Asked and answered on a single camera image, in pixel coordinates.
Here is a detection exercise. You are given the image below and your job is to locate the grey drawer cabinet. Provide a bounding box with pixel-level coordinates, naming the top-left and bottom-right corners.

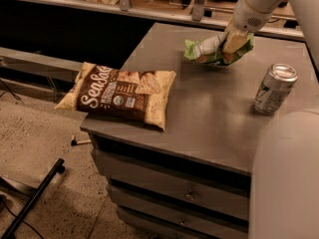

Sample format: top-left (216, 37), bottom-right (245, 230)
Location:
top-left (81, 23), bottom-right (318, 239)

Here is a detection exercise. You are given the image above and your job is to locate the black cable on floor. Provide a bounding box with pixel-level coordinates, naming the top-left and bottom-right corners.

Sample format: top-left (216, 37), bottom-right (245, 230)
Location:
top-left (0, 194), bottom-right (45, 239)

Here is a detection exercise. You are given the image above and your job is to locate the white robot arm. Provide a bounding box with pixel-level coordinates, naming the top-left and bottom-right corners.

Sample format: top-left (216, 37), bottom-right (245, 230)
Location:
top-left (233, 0), bottom-right (319, 239)

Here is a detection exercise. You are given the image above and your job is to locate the grey metal rail frame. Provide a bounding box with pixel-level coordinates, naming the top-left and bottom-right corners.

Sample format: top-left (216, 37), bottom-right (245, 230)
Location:
top-left (0, 0), bottom-right (305, 42)

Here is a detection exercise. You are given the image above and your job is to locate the brown sea salt chip bag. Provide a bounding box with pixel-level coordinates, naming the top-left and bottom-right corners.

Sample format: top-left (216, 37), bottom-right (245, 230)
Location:
top-left (55, 62), bottom-right (176, 129)

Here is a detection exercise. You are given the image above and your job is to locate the green rice chip bag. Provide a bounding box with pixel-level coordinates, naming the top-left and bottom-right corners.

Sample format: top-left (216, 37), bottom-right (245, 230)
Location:
top-left (184, 32), bottom-right (253, 66)

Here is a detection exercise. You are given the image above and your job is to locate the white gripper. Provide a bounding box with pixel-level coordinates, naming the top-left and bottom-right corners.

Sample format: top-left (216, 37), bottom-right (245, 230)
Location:
top-left (222, 0), bottom-right (283, 54)

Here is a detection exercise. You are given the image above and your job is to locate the wooden stick with black tip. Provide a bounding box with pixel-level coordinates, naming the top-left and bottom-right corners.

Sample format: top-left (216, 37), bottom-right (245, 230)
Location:
top-left (70, 136), bottom-right (91, 146)

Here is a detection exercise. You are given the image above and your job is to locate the black metal stand leg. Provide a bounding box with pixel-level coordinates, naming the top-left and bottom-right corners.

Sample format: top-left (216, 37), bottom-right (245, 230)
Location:
top-left (1, 158), bottom-right (65, 239)

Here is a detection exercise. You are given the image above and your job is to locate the silver soda can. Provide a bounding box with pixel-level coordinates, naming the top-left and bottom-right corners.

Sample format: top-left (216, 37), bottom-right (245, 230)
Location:
top-left (254, 64), bottom-right (298, 115)

